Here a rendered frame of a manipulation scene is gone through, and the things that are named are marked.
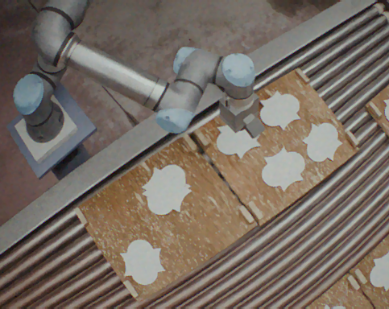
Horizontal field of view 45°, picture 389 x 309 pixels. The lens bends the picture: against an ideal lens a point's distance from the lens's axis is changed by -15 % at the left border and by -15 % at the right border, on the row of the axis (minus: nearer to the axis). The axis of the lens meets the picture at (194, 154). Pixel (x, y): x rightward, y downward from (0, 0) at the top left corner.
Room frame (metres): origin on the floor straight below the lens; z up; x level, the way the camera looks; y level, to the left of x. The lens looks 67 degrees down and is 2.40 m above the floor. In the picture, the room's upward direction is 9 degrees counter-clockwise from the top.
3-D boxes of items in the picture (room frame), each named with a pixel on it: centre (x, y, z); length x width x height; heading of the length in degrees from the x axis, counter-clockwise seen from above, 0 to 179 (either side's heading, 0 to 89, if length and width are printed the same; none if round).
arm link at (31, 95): (0.87, 0.48, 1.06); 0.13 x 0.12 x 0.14; 150
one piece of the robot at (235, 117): (0.64, -0.14, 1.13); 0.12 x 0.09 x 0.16; 32
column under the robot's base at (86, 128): (0.85, 0.48, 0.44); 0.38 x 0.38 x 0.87; 32
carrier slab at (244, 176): (0.63, -0.26, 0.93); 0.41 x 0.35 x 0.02; 115
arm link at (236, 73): (0.66, -0.13, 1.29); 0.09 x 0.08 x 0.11; 60
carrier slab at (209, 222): (0.46, 0.12, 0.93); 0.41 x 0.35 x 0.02; 117
